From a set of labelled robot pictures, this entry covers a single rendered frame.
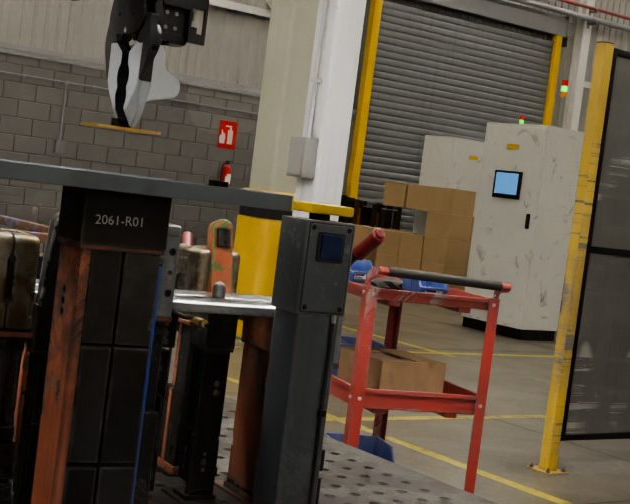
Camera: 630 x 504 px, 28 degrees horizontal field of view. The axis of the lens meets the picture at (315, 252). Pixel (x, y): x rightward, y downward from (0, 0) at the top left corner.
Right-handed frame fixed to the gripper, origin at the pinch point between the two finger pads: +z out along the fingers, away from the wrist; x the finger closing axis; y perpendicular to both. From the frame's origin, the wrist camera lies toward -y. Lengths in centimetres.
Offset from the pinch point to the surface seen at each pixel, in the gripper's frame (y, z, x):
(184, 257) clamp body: 41, 19, 47
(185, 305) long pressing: 25.3, 23.5, 21.3
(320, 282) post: 25.4, 16.4, -6.5
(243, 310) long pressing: 34.1, 23.6, 19.9
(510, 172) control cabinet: 813, -31, 689
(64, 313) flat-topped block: -3.6, 22.3, 1.1
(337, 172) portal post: 295, -2, 318
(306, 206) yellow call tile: 23.4, 7.7, -4.6
